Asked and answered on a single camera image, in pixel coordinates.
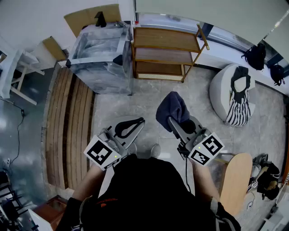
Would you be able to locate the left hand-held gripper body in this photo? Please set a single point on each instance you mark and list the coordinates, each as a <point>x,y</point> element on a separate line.
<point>99,151</point>

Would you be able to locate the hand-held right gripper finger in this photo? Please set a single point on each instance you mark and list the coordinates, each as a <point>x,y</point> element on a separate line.
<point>196,123</point>
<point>178,130</point>

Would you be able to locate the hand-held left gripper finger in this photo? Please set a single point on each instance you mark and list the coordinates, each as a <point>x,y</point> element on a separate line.
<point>123,123</point>
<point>133,135</point>

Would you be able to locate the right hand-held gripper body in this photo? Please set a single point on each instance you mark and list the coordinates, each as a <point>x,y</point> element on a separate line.
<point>205,149</point>

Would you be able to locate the dark blue cloth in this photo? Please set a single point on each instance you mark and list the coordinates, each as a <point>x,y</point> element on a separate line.
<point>171,106</point>

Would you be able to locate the wooden shelf rack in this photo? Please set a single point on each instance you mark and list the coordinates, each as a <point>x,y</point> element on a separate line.
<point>164,39</point>

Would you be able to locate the person's left forearm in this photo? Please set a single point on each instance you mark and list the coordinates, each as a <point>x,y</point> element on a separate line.
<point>90,180</point>

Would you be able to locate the person's right forearm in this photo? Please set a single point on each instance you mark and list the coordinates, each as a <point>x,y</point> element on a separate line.
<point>204,180</point>

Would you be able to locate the clear plastic storage box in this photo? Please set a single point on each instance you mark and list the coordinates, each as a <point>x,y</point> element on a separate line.
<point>99,76</point>

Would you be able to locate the slatted wooden board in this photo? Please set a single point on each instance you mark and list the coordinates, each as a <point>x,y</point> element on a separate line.
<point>67,135</point>

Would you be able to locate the white bean bag seat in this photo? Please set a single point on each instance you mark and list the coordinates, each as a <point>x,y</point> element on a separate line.
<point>220,90</point>

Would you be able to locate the round wooden side table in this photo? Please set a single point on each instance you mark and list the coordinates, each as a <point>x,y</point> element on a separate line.
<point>237,180</point>

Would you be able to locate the black white striped bag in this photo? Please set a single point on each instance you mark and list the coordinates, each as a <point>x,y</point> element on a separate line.
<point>239,108</point>

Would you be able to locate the black grey sneaker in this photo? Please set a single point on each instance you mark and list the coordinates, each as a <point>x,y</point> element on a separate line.
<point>259,164</point>

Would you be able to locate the person's black clothed body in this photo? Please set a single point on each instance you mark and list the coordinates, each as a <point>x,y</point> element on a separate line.
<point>146,191</point>

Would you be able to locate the black backpack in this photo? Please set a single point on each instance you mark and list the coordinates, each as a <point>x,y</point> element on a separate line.
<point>277,74</point>
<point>256,56</point>

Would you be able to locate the black angled stand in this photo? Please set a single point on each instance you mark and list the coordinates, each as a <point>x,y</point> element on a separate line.
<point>100,20</point>

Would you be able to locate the black metal rack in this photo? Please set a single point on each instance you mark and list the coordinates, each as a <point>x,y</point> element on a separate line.
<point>10,208</point>

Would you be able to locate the large cardboard sheet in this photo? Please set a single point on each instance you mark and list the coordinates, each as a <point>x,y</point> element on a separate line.
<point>83,18</point>

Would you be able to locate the dark window frame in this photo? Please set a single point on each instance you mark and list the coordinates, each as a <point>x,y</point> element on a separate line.
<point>207,29</point>

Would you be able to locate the white wooden frame table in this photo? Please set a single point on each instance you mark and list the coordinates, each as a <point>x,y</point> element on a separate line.
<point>6,72</point>

